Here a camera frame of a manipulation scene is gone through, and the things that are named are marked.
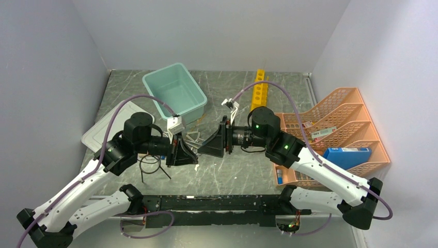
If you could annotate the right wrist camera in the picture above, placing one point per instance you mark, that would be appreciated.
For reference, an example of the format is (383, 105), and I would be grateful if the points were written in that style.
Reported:
(233, 106)

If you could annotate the amber rubber tubing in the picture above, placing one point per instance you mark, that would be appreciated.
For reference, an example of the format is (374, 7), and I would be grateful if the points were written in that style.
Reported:
(200, 120)

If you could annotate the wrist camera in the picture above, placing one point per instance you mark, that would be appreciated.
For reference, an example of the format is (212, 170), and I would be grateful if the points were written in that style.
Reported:
(175, 125)
(233, 106)

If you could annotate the black wire ring stand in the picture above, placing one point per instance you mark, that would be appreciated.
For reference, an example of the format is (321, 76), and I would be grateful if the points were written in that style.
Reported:
(149, 165)

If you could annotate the orange mesh file organizer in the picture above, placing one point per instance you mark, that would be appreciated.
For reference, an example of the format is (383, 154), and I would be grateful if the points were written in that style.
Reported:
(342, 120)

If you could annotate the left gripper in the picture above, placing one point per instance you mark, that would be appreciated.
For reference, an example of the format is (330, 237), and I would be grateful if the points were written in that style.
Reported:
(181, 154)

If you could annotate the yellow test tube rack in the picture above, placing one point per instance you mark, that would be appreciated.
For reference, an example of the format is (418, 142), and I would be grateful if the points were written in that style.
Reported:
(260, 91)

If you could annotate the mint green plastic bin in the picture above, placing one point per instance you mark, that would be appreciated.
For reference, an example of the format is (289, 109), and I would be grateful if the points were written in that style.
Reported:
(175, 86)

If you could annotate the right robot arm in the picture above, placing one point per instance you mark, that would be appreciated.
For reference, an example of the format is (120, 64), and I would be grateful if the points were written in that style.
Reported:
(349, 196)

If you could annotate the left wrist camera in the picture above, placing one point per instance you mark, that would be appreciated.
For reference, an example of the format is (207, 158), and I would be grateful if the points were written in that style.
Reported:
(175, 125)

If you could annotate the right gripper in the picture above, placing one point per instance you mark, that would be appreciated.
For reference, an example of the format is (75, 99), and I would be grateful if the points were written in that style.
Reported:
(224, 136)

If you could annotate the blue binder folder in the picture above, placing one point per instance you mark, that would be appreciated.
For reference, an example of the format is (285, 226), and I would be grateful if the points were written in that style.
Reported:
(347, 158)

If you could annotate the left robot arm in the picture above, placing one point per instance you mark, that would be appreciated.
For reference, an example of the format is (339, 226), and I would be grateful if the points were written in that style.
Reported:
(65, 216)

